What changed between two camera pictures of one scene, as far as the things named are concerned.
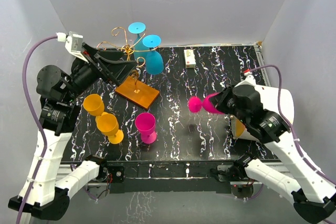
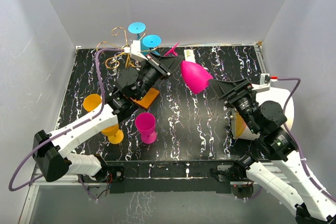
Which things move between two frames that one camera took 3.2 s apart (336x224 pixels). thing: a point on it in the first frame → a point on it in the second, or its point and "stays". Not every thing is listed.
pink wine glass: x=146 y=124 stays
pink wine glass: x=195 y=104 → x=195 y=76
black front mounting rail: x=169 y=177 stays
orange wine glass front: x=107 y=124 stays
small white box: x=190 y=61 stays
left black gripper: x=116 y=68 → x=164 y=65
